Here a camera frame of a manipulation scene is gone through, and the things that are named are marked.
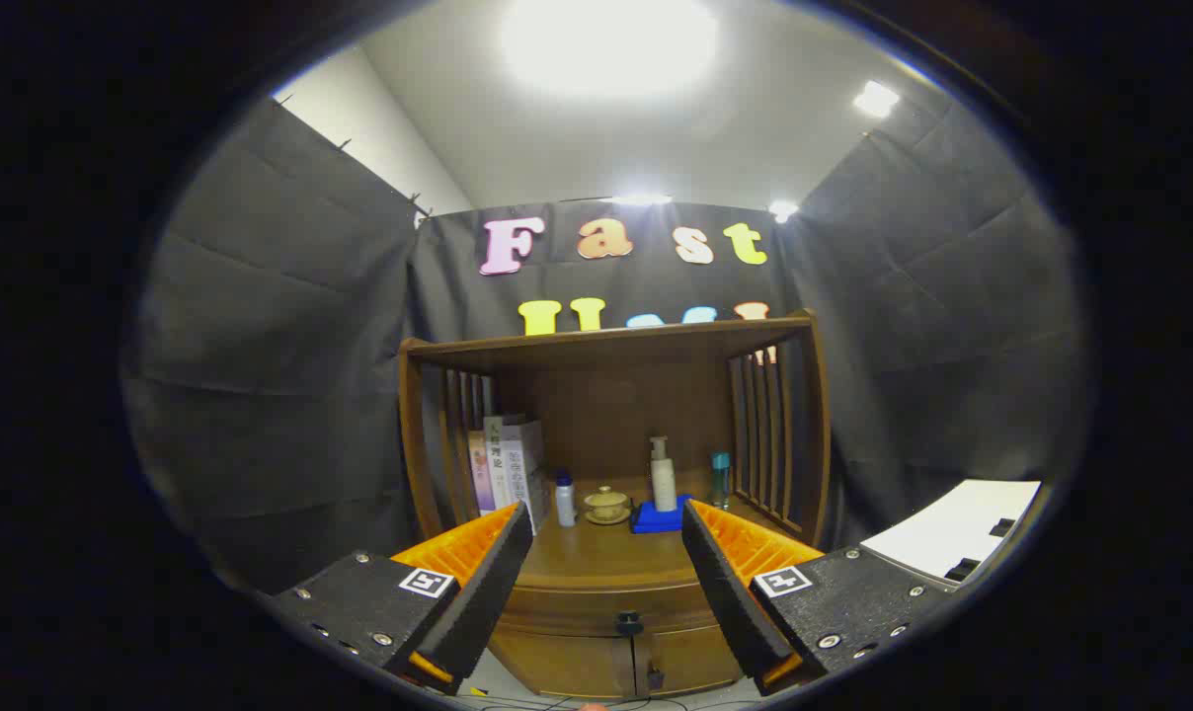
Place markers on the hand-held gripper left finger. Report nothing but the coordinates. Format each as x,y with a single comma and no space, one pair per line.
483,602

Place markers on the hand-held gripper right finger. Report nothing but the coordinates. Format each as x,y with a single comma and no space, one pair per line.
730,602

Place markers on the wooden drawer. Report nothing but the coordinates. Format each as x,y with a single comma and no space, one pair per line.
567,604

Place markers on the black drawer knob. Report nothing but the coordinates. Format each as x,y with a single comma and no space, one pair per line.
629,623

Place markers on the wooden countertop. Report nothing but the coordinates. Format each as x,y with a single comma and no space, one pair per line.
606,553

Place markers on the wooden cabinet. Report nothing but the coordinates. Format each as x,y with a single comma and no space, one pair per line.
606,395

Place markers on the blue folded cloth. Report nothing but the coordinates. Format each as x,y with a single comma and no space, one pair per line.
656,517

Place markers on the slim teal bottle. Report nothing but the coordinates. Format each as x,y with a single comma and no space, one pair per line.
720,479

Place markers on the pink purple book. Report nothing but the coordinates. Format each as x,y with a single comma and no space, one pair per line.
480,474

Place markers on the white bottle with blue cap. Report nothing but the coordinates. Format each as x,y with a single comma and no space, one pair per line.
565,502

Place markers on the thin white book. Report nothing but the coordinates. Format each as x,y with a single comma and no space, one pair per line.
498,464

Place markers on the white pump bottle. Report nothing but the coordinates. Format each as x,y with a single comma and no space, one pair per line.
664,479

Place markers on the thick white patterned book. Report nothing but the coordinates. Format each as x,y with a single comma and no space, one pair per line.
527,464

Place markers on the yellow lidded teacup with saucer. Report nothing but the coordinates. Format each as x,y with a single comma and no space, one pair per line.
607,505

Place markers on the white grey storage unit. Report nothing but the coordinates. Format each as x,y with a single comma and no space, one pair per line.
952,533

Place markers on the small ceiling light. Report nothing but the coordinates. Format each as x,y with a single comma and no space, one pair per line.
875,99
782,209
641,199

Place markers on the large ceiling light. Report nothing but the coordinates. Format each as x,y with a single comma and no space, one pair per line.
606,44

